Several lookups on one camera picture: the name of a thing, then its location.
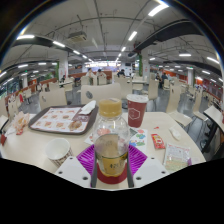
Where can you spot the brown food tray, paper liner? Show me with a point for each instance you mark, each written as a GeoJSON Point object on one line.
{"type": "Point", "coordinates": [55, 120]}

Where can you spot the crumpled white napkin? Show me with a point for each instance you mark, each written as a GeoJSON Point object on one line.
{"type": "Point", "coordinates": [88, 107]}

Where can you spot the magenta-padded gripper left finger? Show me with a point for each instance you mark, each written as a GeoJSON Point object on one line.
{"type": "Point", "coordinates": [74, 170]}

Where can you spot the small red snack packet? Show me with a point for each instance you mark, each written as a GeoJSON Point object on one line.
{"type": "Point", "coordinates": [158, 141]}

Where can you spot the group of ceiling lights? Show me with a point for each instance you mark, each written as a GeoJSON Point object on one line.
{"type": "Point", "coordinates": [157, 9]}

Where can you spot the person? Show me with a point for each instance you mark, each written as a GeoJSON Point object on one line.
{"type": "Point", "coordinates": [89, 73]}
{"type": "Point", "coordinates": [120, 73]}
{"type": "Point", "coordinates": [164, 77]}
{"type": "Point", "coordinates": [100, 73]}

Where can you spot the small white sachet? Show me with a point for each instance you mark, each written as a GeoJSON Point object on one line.
{"type": "Point", "coordinates": [175, 133]}

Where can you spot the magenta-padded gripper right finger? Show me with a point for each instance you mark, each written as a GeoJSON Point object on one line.
{"type": "Point", "coordinates": [148, 170]}

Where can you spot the beige chair with round hole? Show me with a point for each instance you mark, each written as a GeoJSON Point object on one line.
{"type": "Point", "coordinates": [103, 91]}
{"type": "Point", "coordinates": [52, 98]}

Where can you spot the colourful printed paper sheet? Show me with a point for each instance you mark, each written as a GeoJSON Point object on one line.
{"type": "Point", "coordinates": [140, 138]}

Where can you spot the group of beige chairs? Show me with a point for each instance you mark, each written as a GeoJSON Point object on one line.
{"type": "Point", "coordinates": [153, 90]}

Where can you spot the clear bottle with yellow cap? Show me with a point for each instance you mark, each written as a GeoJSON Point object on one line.
{"type": "Point", "coordinates": [111, 140]}

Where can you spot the red sauce packet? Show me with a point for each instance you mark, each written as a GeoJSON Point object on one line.
{"type": "Point", "coordinates": [19, 131]}

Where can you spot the clear plastic packet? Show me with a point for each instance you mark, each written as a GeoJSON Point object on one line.
{"type": "Point", "coordinates": [176, 156]}

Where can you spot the ceiling air conditioner unit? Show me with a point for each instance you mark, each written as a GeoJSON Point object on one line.
{"type": "Point", "coordinates": [77, 36]}

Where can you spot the red paper cup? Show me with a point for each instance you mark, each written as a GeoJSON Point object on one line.
{"type": "Point", "coordinates": [136, 111]}

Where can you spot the beige side table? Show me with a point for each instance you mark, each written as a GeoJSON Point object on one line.
{"type": "Point", "coordinates": [215, 115]}

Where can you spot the red flat pouch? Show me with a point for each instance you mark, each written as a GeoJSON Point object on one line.
{"type": "Point", "coordinates": [2, 139]}

